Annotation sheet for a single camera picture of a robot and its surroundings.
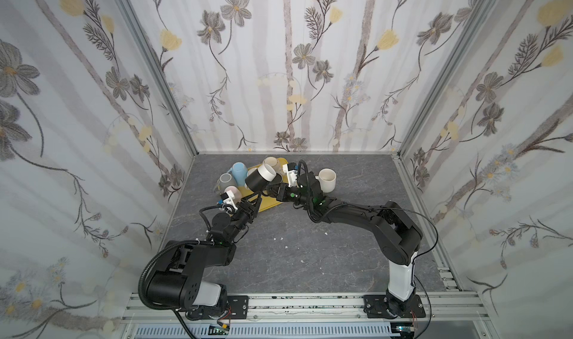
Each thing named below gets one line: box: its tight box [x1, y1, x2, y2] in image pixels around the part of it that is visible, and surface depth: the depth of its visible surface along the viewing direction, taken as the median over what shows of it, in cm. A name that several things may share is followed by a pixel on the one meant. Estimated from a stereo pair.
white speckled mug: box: [314, 168, 337, 193], surface depth 104 cm
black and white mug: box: [244, 162, 277, 193], surface depth 84 cm
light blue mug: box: [226, 161, 248, 188], surface depth 103 cm
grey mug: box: [213, 171, 238, 195], surface depth 100 cm
